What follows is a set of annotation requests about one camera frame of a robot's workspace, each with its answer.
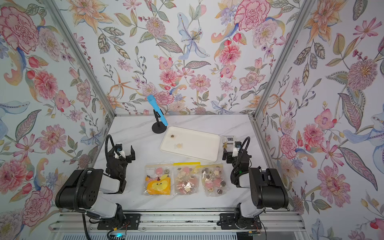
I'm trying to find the ziploc bag yellow duck print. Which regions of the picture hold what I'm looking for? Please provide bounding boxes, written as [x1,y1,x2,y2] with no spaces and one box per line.
[144,164,172,196]

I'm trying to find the ziploc bag of cookies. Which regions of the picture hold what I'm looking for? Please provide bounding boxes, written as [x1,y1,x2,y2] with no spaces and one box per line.
[173,162,200,196]
[200,164,227,197]

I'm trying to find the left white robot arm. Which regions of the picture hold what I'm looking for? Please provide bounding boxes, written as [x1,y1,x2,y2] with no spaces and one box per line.
[55,144,136,228]

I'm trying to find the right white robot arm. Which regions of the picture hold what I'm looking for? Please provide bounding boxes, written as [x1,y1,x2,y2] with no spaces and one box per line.
[223,147,289,229]

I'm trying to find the small QR code box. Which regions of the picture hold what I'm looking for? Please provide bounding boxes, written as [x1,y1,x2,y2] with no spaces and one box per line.
[222,136,236,144]

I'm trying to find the white rectangular tray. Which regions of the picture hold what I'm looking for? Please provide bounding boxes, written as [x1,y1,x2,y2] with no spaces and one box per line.
[160,127,221,163]

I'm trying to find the black microphone stand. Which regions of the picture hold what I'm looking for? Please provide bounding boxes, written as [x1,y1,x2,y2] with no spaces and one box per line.
[152,110,167,134]

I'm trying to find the blue microphone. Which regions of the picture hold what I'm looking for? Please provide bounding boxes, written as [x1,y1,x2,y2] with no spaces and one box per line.
[147,95,168,127]

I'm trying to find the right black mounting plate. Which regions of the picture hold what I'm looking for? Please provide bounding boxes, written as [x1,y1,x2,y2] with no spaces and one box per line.
[217,213,263,231]

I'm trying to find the black mounting plate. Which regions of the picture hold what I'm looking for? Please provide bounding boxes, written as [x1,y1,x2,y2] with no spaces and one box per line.
[97,214,141,231]
[217,213,263,231]

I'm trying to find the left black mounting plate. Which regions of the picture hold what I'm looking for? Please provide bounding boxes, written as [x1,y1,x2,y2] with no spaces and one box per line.
[97,214,141,231]

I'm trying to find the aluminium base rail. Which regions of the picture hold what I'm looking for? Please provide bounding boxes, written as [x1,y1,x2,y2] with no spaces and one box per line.
[48,208,306,233]

